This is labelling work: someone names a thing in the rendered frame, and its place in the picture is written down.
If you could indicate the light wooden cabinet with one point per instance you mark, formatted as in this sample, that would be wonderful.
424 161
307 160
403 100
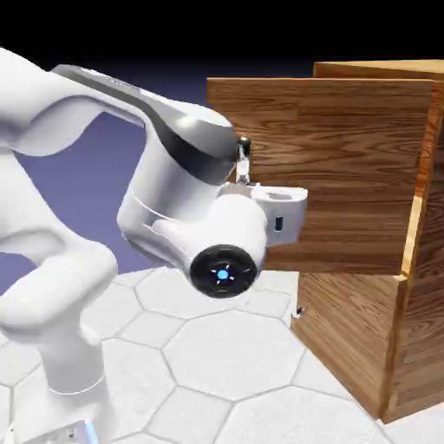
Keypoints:
430 312

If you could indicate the small wooden cabinet door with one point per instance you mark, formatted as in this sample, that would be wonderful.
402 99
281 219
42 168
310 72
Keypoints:
347 340

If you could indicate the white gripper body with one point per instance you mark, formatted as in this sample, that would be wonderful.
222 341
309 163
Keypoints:
239 189

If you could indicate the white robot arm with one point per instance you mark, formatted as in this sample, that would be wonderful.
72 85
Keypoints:
69 194

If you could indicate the large wooden cabinet door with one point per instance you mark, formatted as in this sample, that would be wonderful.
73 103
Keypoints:
340 166

